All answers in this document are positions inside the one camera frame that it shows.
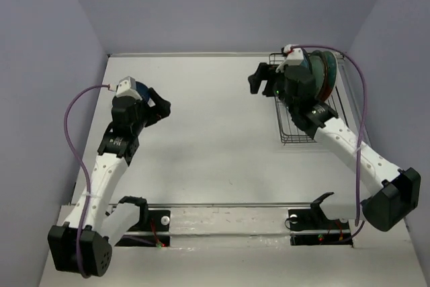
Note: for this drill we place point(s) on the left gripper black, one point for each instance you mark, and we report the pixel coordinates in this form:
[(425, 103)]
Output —
[(161, 108)]

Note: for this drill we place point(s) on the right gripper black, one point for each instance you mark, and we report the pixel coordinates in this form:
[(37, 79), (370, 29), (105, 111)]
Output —
[(264, 71)]

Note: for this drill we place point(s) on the dark blue curved dish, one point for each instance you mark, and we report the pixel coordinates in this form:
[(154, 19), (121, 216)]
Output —
[(143, 92)]

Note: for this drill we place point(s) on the blue plate white blossoms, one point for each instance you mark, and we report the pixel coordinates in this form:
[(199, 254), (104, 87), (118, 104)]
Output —
[(325, 78)]

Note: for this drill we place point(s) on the red teal floral plate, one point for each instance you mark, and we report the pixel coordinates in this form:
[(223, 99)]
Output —
[(331, 74)]

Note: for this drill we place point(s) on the teal scalloped plate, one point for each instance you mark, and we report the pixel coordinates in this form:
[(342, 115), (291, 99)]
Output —
[(305, 62)]

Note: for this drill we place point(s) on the pale green flower plate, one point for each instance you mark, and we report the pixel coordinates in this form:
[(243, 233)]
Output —
[(318, 67)]

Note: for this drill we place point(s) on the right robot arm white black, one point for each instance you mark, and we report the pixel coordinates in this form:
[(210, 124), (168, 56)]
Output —
[(384, 193)]

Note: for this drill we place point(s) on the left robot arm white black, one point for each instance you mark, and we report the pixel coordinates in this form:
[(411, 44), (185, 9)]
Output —
[(83, 243)]

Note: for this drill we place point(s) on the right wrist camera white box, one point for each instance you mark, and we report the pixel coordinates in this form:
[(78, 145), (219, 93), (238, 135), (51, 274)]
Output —
[(293, 56)]

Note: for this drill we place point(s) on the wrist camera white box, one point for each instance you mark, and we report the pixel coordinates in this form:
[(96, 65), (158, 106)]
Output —
[(293, 56), (127, 87)]

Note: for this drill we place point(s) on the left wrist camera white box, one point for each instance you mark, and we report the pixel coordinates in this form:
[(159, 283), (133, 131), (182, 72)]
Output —
[(127, 87)]

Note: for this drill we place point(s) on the dark wire dish rack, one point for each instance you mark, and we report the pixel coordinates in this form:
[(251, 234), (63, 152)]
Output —
[(289, 132)]

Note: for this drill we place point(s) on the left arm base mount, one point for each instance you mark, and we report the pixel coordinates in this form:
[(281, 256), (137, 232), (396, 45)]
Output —
[(153, 233)]

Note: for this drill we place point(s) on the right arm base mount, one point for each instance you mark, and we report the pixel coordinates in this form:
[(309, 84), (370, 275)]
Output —
[(310, 227)]

